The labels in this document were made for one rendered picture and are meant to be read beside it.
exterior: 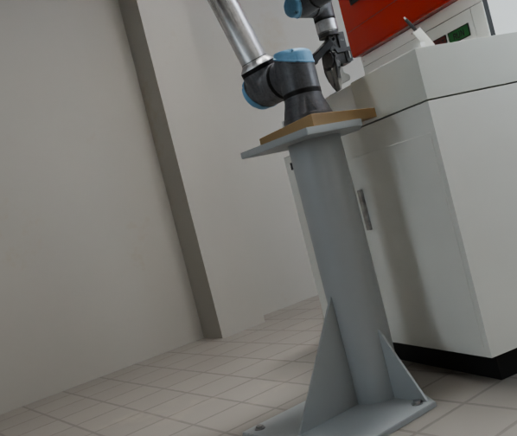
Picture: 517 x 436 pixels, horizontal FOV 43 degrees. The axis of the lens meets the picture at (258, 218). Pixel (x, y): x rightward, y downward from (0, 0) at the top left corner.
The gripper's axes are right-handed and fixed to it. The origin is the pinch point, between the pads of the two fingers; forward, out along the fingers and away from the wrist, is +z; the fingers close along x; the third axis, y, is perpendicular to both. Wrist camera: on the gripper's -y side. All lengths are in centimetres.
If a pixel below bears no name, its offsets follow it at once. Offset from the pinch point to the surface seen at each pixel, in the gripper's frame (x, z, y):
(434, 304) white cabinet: -30, 75, -4
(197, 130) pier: 152, -18, 0
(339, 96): -6.7, 3.3, -3.9
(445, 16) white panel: 4, -21, 59
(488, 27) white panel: -15, -10, 59
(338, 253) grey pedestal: -31, 52, -32
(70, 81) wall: 159, -58, -60
